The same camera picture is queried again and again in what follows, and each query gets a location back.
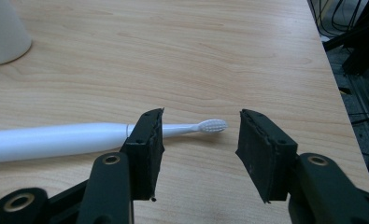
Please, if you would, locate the black cable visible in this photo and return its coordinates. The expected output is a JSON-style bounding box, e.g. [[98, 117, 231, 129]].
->
[[309, 0, 365, 38]]

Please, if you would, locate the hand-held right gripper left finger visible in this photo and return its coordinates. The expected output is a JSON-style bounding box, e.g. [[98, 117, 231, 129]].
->
[[77, 107, 166, 224]]

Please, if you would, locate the white electric toothbrush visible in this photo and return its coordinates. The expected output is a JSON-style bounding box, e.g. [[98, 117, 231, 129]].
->
[[0, 119, 229, 165]]

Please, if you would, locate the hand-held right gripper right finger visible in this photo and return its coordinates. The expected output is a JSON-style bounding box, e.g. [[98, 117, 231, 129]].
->
[[234, 108, 369, 224]]

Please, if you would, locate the white cup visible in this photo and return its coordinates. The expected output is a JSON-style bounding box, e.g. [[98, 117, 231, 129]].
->
[[0, 0, 33, 66]]

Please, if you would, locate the black metal stand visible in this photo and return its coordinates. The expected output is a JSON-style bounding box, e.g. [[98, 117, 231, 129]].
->
[[322, 0, 369, 76]]

